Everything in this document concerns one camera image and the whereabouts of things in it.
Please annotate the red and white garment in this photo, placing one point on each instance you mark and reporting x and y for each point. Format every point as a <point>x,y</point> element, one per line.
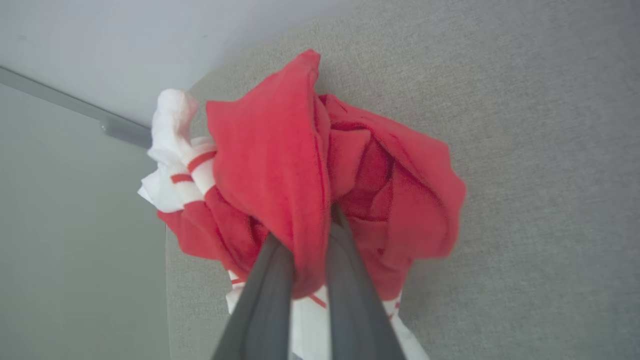
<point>270,165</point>

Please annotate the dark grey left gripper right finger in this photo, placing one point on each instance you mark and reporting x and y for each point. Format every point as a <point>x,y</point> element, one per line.
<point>355,310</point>

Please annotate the grey fabric sofa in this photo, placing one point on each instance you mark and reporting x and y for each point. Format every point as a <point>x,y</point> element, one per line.
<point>525,150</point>

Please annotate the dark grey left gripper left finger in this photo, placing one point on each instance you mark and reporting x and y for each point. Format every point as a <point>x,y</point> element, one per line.
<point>260,310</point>

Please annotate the grey metal rail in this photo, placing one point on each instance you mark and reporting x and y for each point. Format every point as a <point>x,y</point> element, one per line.
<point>75,102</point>

